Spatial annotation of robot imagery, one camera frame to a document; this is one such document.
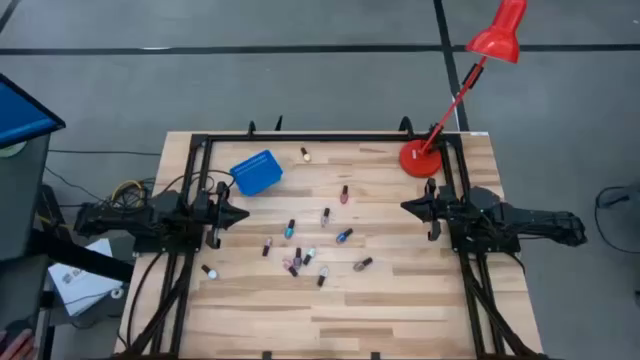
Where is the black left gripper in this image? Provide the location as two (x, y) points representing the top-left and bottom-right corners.
(205, 180), (250, 250)

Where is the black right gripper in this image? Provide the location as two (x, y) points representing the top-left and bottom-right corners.
(400, 178), (450, 242)

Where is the blue plastic basket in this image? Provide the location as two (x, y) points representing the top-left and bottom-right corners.
(229, 149), (285, 198)

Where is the red desk lamp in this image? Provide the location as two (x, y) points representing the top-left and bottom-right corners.
(398, 0), (529, 180)

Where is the black stand beam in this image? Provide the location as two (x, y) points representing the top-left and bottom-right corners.
(27, 228), (135, 284)

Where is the white printed paper sheet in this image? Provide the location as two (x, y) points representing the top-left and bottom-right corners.
(47, 237), (125, 318)

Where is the dark grey cabinet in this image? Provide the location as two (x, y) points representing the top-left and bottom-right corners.
(0, 133), (51, 264)

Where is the white round disc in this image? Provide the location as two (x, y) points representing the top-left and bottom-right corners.
(0, 140), (27, 159)

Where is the monitor with blue screen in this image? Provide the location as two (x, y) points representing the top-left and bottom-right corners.
(0, 73), (67, 150)

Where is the person's hand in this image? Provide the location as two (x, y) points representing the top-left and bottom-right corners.
(0, 328), (37, 360)

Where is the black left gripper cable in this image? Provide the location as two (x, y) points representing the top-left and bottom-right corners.
(164, 168), (237, 201)

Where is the yellow cable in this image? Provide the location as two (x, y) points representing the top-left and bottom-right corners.
(110, 178), (147, 207)

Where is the black metal table frame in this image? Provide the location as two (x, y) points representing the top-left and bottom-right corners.
(113, 130), (551, 360)

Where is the black floor cable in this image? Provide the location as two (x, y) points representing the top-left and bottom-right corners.
(47, 148), (162, 157)

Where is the black cable loop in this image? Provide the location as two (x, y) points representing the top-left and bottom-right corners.
(593, 183), (640, 255)

